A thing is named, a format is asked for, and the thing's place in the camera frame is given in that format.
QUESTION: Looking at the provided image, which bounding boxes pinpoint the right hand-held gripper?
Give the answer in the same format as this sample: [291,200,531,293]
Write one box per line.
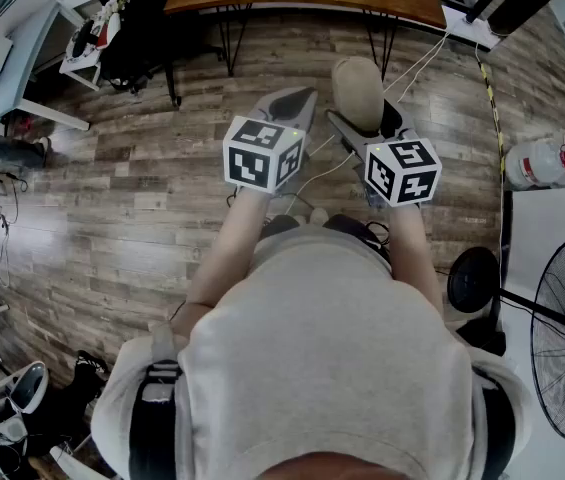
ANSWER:
[325,98,444,208]

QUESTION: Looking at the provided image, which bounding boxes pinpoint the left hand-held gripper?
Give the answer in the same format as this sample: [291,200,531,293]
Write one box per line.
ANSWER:
[221,86,320,197]

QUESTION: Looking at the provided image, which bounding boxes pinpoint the beige plush item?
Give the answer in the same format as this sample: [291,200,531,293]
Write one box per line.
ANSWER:
[330,56,388,134]

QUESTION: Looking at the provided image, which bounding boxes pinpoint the person's left forearm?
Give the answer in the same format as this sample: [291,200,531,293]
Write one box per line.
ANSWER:
[185,187,274,325]

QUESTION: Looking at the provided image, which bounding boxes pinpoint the person's right forearm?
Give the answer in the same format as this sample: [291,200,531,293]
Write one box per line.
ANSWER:
[386,202,446,330]

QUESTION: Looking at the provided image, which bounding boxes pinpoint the yellow black striped floor tape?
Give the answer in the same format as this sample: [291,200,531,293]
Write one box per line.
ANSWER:
[478,61,509,190]

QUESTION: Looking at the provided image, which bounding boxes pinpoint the white power strip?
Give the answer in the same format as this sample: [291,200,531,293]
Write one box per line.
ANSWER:
[443,6,502,52]

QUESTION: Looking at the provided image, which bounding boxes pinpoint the black office chair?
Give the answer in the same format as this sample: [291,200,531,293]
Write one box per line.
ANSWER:
[68,0,184,110]

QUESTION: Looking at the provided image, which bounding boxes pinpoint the white board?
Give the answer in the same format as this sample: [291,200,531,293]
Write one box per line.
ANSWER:
[503,186,565,294]

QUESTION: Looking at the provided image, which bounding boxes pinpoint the small white side table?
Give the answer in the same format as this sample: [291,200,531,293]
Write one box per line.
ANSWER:
[58,0,124,92]

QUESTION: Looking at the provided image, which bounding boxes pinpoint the person's grey shirt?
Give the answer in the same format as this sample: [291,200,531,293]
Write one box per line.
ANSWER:
[90,222,534,480]

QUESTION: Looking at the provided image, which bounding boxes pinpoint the white desk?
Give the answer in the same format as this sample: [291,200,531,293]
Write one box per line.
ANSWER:
[0,0,91,132]

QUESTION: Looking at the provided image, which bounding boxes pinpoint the black patterned shoe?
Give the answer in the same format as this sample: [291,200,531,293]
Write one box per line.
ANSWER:
[72,349,111,405]

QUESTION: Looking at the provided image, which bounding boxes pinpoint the white and black robot shell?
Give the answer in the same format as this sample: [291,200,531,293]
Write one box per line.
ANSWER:
[0,360,51,480]

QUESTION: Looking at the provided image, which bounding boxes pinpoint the white cable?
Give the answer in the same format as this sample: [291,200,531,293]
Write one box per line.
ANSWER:
[381,21,464,104]
[281,134,359,210]

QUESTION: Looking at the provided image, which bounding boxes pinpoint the thin black floor cable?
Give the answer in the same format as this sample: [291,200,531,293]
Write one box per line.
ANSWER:
[0,171,30,289]

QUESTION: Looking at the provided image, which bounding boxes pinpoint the black backpack strap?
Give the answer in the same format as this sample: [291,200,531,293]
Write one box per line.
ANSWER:
[128,361,181,480]
[471,367,517,480]

